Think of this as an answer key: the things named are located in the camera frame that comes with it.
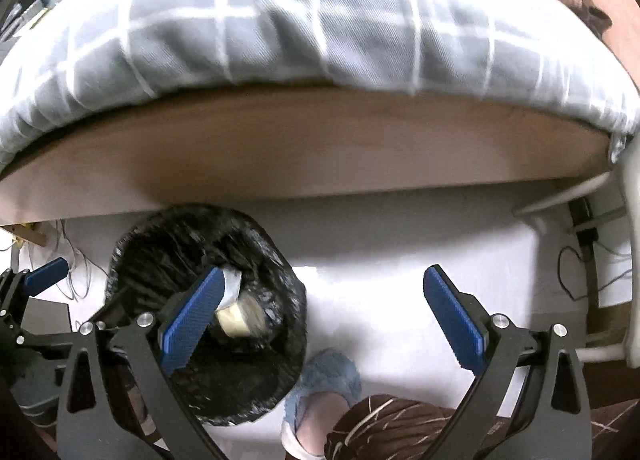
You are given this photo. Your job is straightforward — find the black lined trash bin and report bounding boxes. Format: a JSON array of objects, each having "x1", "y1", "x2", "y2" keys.
[{"x1": 105, "y1": 204, "x2": 307, "y2": 426}]

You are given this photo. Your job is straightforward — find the white floor cables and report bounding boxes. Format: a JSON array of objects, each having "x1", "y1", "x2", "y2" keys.
[{"x1": 0, "y1": 218, "x2": 97, "y2": 303}]

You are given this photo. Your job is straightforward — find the blue fluffy slipper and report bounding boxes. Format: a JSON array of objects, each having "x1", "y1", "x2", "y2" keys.
[{"x1": 281, "y1": 350, "x2": 361, "y2": 459}]

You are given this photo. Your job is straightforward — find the clear plastic bag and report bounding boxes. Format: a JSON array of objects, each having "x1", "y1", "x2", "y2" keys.
[{"x1": 217, "y1": 267, "x2": 242, "y2": 310}]

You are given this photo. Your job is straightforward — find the brown patterned pajama leg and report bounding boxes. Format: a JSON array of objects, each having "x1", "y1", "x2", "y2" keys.
[{"x1": 323, "y1": 395, "x2": 639, "y2": 460}]

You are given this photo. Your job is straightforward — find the wooden bed frame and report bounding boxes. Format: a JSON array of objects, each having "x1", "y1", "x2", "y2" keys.
[{"x1": 1, "y1": 86, "x2": 608, "y2": 225}]

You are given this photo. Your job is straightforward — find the grey checked bed sheet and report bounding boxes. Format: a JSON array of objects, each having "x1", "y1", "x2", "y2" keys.
[{"x1": 1, "y1": 0, "x2": 639, "y2": 164}]

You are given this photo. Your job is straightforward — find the yellow instant noodle cup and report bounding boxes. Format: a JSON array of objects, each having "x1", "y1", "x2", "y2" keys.
[{"x1": 216, "y1": 295, "x2": 268, "y2": 339}]

